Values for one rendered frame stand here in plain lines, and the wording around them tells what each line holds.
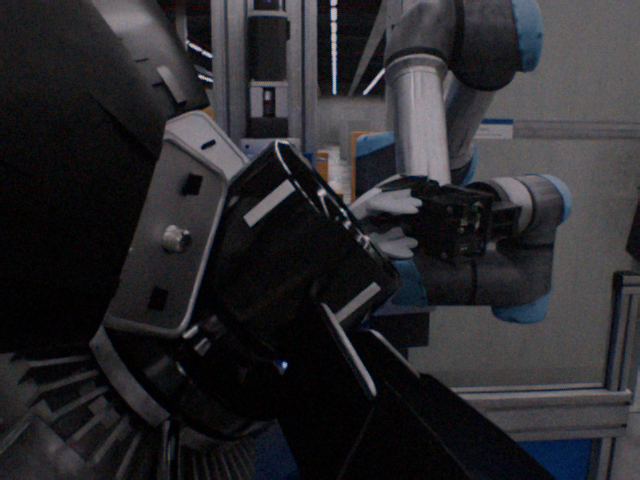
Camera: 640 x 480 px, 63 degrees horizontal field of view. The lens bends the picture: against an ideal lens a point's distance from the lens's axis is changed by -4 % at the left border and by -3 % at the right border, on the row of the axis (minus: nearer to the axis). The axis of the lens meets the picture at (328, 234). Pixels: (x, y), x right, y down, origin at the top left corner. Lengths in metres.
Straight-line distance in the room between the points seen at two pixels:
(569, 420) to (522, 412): 0.08
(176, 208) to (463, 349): 2.29
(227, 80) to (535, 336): 1.81
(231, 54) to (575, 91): 1.57
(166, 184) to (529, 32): 0.71
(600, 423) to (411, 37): 0.68
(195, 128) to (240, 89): 0.94
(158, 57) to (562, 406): 0.80
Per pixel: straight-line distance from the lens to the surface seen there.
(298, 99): 1.34
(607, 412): 1.00
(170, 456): 0.29
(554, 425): 0.97
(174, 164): 0.26
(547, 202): 0.71
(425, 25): 0.84
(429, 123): 0.77
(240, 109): 1.32
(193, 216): 0.27
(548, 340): 2.62
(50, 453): 0.29
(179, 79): 0.41
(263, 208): 0.28
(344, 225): 0.27
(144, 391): 0.30
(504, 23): 0.87
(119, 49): 0.23
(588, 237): 2.56
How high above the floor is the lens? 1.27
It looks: 11 degrees down
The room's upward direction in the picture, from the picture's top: straight up
